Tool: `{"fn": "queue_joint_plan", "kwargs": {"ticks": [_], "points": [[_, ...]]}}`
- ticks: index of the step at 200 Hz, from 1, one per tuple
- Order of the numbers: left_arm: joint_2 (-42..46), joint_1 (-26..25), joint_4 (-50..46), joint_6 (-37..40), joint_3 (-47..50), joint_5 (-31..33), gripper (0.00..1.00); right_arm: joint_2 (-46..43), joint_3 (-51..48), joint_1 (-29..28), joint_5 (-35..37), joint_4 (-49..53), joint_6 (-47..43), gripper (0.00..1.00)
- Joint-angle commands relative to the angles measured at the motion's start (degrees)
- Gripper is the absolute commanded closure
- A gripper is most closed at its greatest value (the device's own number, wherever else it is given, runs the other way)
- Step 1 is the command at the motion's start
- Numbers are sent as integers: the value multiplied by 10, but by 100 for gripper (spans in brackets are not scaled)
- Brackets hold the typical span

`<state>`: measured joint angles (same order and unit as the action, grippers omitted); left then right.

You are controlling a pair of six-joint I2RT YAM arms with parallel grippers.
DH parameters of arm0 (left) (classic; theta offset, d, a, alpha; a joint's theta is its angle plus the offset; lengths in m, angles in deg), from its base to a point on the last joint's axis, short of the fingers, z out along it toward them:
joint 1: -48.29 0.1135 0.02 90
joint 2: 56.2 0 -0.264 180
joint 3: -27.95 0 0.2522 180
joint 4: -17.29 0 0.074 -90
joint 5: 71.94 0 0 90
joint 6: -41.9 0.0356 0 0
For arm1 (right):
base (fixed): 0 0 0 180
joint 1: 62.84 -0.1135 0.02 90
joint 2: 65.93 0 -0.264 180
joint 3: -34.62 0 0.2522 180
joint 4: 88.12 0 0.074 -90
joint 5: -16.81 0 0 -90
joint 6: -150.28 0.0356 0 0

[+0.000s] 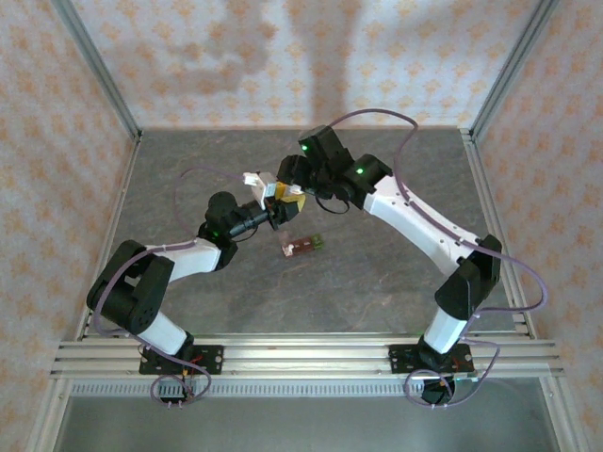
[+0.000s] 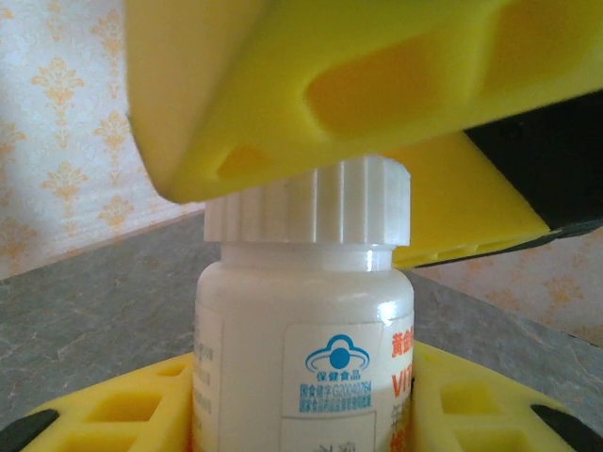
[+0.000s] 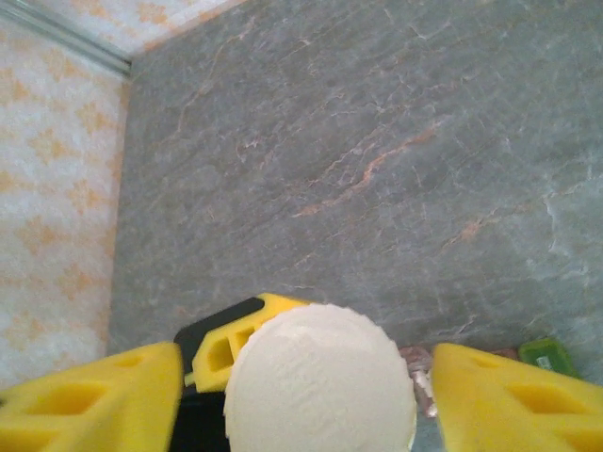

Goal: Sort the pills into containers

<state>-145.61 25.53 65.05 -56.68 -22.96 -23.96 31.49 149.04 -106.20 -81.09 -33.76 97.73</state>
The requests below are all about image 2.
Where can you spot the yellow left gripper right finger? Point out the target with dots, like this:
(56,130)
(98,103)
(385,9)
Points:
(471,414)

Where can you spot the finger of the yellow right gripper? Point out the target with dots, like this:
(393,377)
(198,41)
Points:
(452,212)
(282,70)

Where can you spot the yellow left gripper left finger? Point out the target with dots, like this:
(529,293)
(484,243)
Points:
(118,414)

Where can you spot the white ribbed bottle cap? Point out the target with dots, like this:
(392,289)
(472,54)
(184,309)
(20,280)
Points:
(330,207)

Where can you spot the white pill bottle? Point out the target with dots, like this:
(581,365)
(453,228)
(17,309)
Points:
(301,301)

